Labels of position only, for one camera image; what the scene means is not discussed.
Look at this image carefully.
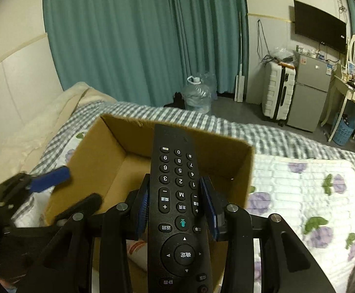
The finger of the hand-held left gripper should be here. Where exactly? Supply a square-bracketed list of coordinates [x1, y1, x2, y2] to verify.
[11, 165, 72, 194]
[54, 193, 104, 225]

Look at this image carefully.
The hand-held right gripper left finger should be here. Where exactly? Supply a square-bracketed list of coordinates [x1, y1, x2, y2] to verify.
[22, 173, 151, 293]

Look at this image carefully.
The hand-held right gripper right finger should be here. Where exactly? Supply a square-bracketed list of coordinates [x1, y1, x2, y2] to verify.
[199, 176, 328, 293]

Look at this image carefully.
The black remote control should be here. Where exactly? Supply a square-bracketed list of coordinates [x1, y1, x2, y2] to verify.
[146, 123, 213, 293]

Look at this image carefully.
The brown cardboard box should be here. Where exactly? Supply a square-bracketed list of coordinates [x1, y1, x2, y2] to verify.
[43, 114, 255, 293]

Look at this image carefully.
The white orange packet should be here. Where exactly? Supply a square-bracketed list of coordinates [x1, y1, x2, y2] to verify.
[125, 240, 149, 272]

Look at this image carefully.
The cream fleece blanket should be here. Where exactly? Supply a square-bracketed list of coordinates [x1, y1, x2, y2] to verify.
[0, 81, 117, 187]

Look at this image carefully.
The white floral quilt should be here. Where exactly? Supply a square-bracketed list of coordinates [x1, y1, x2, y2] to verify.
[247, 155, 355, 293]

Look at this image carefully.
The grey checkered bed sheet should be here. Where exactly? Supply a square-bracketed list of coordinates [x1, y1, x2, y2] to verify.
[11, 101, 355, 228]

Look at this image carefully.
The black object on floor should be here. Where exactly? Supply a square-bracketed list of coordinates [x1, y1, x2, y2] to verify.
[164, 92, 186, 109]

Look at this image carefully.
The clear water jug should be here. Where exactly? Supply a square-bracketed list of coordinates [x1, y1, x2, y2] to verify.
[182, 76, 212, 113]

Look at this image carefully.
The white flat mop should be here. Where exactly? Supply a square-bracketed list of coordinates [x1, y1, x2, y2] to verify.
[234, 10, 245, 103]

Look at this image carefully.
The white hard suitcase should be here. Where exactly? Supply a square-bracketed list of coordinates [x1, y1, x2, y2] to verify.
[262, 61, 297, 127]

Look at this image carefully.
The silver mini fridge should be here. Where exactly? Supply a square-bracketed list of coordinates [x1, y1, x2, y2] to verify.
[286, 51, 336, 134]

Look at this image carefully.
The teal window curtain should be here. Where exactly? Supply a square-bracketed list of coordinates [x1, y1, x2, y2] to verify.
[42, 0, 250, 107]

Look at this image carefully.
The blue plastic basket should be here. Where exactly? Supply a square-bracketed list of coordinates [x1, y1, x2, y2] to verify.
[332, 113, 355, 147]

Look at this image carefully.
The crumpled plastic bag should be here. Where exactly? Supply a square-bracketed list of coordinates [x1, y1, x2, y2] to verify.
[260, 47, 297, 68]

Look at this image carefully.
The white dressing table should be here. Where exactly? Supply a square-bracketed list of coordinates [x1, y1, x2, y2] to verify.
[320, 74, 355, 143]

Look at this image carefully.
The black wall cable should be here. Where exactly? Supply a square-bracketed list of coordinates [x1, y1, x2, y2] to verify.
[256, 19, 264, 65]

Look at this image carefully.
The black wall television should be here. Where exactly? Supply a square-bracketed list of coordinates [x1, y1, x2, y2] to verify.
[294, 0, 348, 54]

